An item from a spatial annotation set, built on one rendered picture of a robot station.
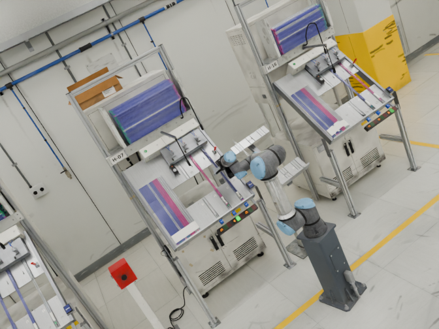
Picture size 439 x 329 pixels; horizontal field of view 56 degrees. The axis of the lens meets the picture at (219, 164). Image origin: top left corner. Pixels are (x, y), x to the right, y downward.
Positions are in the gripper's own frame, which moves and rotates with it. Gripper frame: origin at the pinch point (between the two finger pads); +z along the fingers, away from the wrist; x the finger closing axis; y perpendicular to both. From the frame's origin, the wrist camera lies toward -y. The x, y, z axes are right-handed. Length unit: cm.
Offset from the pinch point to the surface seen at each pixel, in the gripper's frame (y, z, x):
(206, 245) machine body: -39, 41, 34
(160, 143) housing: 43, 10, 25
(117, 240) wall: 16, 199, 92
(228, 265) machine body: -63, 54, 26
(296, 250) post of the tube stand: -84, 42, -26
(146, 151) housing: 43, 10, 37
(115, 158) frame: 51, 12, 58
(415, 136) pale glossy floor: -71, 69, -205
